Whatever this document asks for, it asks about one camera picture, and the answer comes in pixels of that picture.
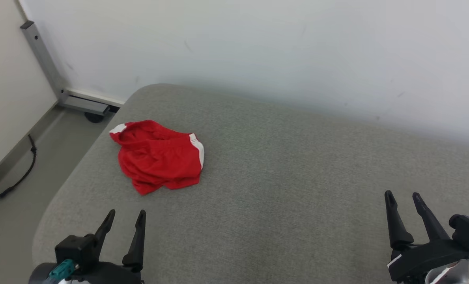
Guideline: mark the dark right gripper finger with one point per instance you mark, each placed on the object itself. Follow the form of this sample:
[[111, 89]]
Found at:
[[399, 225], [431, 225]]

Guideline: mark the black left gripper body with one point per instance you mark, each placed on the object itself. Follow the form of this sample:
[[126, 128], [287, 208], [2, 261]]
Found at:
[[108, 274]]

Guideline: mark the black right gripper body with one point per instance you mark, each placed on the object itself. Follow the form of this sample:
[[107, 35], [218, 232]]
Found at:
[[427, 258]]

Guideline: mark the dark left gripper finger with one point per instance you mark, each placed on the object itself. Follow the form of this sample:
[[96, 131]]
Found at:
[[137, 244], [104, 232]]

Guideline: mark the red shorts with white stripes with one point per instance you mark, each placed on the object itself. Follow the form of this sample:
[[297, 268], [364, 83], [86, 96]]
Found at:
[[159, 157]]

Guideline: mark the black caster wheel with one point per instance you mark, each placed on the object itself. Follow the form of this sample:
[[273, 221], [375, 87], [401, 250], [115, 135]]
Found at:
[[94, 117]]

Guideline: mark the teal left camera connector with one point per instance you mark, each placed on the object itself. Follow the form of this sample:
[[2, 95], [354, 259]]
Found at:
[[62, 270]]

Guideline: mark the grey metal frame leg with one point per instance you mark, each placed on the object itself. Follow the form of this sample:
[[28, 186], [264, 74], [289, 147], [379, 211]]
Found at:
[[45, 59]]

